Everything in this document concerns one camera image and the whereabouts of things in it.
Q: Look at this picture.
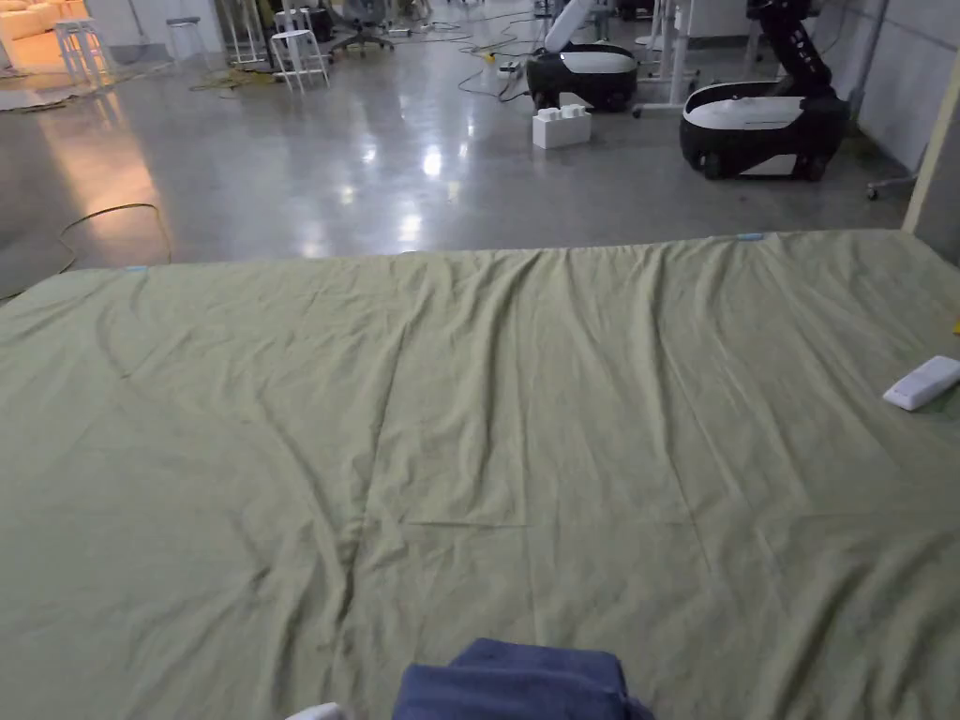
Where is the dark blue shirt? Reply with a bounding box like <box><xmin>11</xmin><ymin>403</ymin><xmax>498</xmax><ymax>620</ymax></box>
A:
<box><xmin>394</xmin><ymin>637</ymin><xmax>655</xmax><ymax>720</ymax></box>

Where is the bed with pale green sheet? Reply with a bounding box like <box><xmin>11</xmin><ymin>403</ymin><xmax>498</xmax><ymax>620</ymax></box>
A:
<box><xmin>0</xmin><ymin>229</ymin><xmax>960</xmax><ymax>720</ymax></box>

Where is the white block-shaped box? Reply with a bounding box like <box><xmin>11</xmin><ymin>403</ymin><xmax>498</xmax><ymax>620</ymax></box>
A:
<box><xmin>532</xmin><ymin>104</ymin><xmax>592</xmax><ymax>151</ymax></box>

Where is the white metal stool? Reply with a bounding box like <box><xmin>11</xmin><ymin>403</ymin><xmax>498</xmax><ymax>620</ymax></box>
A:
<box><xmin>269</xmin><ymin>30</ymin><xmax>331</xmax><ymax>95</ymax></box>
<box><xmin>164</xmin><ymin>18</ymin><xmax>213</xmax><ymax>70</ymax></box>
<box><xmin>53</xmin><ymin>19</ymin><xmax>113</xmax><ymax>85</ymax></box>

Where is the black office chair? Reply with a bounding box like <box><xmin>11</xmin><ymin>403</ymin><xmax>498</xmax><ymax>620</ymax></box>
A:
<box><xmin>328</xmin><ymin>0</ymin><xmax>396</xmax><ymax>58</ymax></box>

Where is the white remote control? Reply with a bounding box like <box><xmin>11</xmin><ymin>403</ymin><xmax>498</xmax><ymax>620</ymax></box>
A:
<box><xmin>881</xmin><ymin>355</ymin><xmax>960</xmax><ymax>412</ymax></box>

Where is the black and white mobile robot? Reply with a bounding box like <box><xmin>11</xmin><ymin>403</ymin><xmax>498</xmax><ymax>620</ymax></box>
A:
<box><xmin>525</xmin><ymin>0</ymin><xmax>640</xmax><ymax>115</ymax></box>
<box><xmin>679</xmin><ymin>0</ymin><xmax>852</xmax><ymax>184</ymax></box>

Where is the white desk on wheels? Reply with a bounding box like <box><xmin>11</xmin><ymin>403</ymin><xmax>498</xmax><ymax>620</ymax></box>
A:
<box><xmin>632</xmin><ymin>0</ymin><xmax>703</xmax><ymax>119</ymax></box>

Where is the yellow cable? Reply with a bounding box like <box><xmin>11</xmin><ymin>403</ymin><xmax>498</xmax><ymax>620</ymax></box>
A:
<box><xmin>0</xmin><ymin>202</ymin><xmax>173</xmax><ymax>303</ymax></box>

